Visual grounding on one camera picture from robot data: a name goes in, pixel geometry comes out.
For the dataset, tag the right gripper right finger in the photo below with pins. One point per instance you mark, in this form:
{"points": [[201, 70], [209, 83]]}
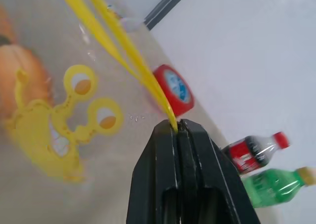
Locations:
{"points": [[209, 179]]}

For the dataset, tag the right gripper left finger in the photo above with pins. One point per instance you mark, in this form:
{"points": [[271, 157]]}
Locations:
{"points": [[153, 174]]}

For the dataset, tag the clear bag with yellow zip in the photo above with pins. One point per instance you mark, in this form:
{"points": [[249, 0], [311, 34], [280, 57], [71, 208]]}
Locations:
{"points": [[37, 115]]}

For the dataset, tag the long golden bread roll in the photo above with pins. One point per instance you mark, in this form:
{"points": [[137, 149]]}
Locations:
{"points": [[29, 68]]}

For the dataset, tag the cola bottle with red cap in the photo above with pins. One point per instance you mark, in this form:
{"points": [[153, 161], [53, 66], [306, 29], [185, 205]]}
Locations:
{"points": [[249, 154]]}

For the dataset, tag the green bottle with yellow cap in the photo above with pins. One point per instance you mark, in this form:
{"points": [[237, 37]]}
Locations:
{"points": [[271, 188]]}

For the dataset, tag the red tape roll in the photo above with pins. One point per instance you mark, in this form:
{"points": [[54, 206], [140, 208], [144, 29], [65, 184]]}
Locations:
{"points": [[172, 100]]}

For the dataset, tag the grey wall post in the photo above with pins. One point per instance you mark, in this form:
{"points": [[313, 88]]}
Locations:
{"points": [[168, 4]]}

